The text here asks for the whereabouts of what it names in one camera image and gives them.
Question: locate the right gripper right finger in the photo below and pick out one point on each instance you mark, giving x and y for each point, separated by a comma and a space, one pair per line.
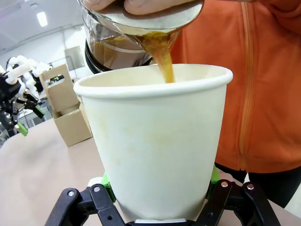
225, 202

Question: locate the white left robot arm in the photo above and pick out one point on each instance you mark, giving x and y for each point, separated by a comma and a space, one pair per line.
20, 70

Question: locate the person's right hand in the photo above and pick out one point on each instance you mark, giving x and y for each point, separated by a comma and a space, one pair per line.
145, 7

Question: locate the person in orange jacket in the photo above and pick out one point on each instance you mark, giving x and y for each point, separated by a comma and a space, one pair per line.
270, 82

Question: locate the rectangular ceiling light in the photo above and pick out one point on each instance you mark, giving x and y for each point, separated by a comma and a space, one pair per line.
41, 18

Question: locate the brown cardboard cup carrier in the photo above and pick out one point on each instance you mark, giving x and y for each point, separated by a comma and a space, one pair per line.
73, 127

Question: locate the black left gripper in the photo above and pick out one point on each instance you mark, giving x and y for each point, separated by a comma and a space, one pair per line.
8, 91

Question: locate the glass drink carafe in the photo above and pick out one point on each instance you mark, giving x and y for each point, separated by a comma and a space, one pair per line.
105, 54

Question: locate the person in orange shirt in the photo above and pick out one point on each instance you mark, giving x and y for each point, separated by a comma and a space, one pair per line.
277, 186

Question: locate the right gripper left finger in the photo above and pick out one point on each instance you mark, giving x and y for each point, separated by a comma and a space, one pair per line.
98, 207

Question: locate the white paper cup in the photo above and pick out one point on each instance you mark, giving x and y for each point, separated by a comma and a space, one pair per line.
155, 146

